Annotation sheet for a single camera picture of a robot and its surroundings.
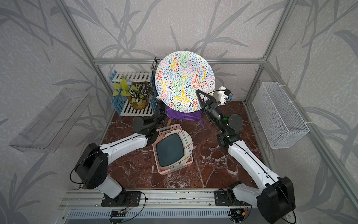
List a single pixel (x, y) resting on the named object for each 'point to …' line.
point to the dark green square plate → (170, 150)
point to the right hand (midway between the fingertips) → (196, 93)
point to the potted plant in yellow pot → (137, 94)
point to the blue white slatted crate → (120, 102)
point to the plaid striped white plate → (188, 143)
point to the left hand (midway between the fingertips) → (178, 101)
